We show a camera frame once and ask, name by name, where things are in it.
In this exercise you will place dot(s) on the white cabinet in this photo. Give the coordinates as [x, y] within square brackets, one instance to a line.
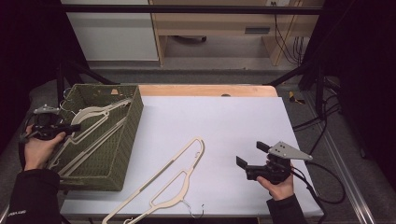
[115, 37]

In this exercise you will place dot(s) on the person's right hand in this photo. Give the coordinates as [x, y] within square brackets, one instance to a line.
[280, 189]

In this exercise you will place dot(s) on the aluminium rail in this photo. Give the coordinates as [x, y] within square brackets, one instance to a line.
[348, 174]
[3, 214]

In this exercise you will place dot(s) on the green woven basket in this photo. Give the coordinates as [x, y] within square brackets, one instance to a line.
[127, 137]

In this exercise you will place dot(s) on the cream plastic clothes hanger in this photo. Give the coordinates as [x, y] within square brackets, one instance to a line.
[149, 180]
[84, 114]

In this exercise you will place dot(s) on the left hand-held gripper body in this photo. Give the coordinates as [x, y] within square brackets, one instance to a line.
[46, 127]

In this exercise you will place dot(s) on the black metal stand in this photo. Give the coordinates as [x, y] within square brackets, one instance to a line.
[60, 81]
[319, 87]

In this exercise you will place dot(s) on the black horizontal bar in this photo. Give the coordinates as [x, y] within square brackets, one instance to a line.
[186, 9]

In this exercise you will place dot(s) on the person's left hand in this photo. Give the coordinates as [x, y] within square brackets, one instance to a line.
[37, 154]

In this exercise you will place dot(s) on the yellow and black tool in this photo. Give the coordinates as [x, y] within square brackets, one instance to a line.
[292, 97]

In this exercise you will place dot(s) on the black curtain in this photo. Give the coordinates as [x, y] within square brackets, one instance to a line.
[28, 46]
[367, 77]

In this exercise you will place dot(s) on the white paper sheet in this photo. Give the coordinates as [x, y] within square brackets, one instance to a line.
[224, 130]

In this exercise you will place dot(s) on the light wooden desk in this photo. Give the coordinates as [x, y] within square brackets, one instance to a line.
[218, 23]

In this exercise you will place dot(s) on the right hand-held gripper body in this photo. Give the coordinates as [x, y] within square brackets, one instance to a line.
[286, 152]

